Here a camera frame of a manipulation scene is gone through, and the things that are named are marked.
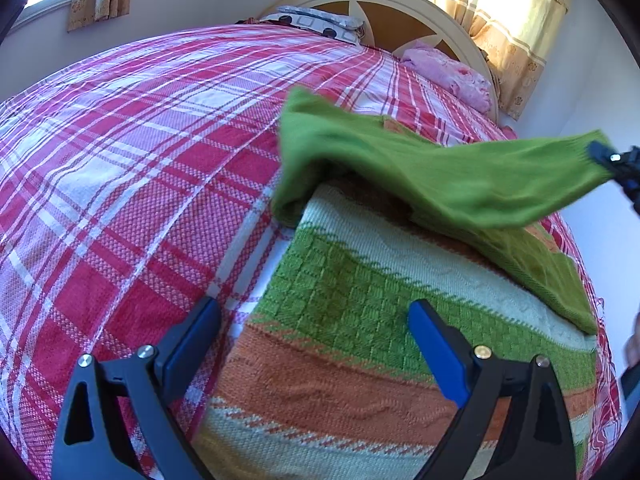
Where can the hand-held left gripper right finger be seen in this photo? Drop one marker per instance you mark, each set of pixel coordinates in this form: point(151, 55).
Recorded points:
point(442, 355)

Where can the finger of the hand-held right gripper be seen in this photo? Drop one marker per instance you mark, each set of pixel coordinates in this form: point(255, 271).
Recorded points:
point(622, 165)

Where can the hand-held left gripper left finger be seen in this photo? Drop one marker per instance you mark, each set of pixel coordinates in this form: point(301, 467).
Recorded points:
point(192, 345)

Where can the green striped knit sweater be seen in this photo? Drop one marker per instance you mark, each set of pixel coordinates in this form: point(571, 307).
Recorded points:
point(350, 310)

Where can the wide yellow floral curtain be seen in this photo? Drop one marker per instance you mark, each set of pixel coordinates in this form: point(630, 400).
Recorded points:
point(515, 35)

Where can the pink floral pillow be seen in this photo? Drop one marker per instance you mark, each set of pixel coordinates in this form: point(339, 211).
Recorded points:
point(450, 72)

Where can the red plaid bed sheet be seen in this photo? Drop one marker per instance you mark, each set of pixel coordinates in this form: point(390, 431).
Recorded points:
point(125, 160)

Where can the grey white patterned pillow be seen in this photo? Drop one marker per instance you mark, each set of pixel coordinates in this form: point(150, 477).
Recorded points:
point(310, 22)

